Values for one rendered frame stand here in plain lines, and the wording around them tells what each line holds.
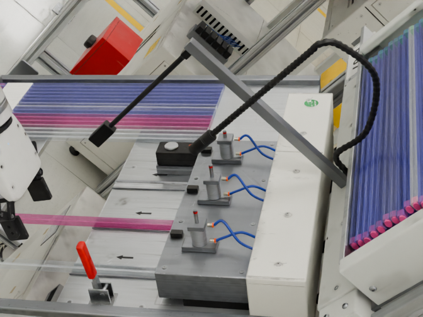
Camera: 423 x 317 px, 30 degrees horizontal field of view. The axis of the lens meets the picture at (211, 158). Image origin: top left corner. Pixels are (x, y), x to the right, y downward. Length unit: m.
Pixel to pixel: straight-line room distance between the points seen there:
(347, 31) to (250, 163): 1.18
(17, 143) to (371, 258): 0.51
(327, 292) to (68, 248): 0.86
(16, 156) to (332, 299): 0.47
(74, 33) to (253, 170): 2.21
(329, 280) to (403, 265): 0.14
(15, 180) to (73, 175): 1.76
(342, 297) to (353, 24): 1.48
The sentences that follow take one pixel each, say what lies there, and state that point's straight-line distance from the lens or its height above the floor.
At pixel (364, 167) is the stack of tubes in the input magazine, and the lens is 1.14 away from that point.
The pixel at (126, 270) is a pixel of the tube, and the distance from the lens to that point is 1.20.
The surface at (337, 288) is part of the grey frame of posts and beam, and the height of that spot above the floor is 1.35.
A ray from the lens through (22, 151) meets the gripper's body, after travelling 1.15.
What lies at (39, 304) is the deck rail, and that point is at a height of 0.99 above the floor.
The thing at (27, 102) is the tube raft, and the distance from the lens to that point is 1.70.
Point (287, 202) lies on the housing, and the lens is 1.17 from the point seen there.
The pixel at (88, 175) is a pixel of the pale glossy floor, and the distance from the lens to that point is 2.92.
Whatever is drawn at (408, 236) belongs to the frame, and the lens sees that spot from 0.94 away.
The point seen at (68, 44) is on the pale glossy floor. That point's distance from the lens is 3.33.
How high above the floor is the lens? 1.88
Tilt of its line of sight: 33 degrees down
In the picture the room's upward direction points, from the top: 51 degrees clockwise
